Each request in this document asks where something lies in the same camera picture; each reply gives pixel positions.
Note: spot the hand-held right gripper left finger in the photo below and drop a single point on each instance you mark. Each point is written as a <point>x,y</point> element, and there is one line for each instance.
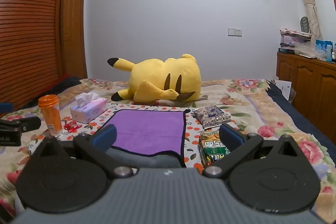
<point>105,136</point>

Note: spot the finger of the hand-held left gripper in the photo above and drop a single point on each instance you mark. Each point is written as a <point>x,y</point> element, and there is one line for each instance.
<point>26,124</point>
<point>5,108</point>

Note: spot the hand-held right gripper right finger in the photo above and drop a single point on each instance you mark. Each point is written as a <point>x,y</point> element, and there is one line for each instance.
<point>231,136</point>

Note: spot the purple towel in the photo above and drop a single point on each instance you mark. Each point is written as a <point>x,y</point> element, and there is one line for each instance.
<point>149,129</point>

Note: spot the grey towel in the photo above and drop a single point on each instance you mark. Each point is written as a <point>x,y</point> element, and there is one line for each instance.
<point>147,161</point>

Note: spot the green snack packet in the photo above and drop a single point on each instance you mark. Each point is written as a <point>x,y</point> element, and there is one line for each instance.
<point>210,148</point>

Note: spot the orange plastic bottle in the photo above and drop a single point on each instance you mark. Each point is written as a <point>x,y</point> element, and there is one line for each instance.
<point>51,115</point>

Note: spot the blue white snack packet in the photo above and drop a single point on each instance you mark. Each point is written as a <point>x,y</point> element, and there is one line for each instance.
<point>212,116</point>

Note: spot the pink tissue box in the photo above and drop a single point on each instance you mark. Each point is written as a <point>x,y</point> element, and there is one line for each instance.
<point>89,111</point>

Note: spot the red candy wrapper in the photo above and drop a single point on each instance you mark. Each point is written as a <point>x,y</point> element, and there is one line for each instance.
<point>72,127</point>

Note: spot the floral bed sheet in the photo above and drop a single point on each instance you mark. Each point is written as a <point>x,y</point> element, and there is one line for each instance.
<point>249,103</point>

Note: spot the orange dotted white mat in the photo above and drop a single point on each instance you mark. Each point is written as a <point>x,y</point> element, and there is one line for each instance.
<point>189,134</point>

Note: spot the dark cloth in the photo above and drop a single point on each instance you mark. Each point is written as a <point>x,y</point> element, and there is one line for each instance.
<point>63,82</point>

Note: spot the white paper sheets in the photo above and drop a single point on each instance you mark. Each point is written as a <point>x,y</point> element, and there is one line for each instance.
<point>284,88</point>

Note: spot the dark blue blanket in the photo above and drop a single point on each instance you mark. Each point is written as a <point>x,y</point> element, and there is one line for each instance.
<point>302,119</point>

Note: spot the yellow plush toy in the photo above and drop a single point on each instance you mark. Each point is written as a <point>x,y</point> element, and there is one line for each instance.
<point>152,74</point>

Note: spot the wooden louvered wardrobe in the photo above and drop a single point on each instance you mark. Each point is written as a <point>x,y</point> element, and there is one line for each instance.
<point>29,29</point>

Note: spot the wooden cabinet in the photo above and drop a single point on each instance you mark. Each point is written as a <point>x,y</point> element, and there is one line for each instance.
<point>309,82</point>

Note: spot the wooden door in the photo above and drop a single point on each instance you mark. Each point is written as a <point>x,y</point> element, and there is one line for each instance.
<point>74,24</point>

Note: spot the clear plastic bag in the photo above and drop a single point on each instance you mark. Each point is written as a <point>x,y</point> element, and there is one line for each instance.
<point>305,49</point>

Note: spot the stack of papers and boxes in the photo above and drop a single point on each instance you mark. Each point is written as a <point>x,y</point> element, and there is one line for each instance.
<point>292,39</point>

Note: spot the blue packets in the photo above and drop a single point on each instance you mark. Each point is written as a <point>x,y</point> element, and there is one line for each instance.
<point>324,49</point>

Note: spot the small grey fan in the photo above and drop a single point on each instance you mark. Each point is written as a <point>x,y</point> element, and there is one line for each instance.
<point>305,24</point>

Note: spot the white wall switch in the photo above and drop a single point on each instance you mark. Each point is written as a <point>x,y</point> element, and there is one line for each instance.
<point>234,32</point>

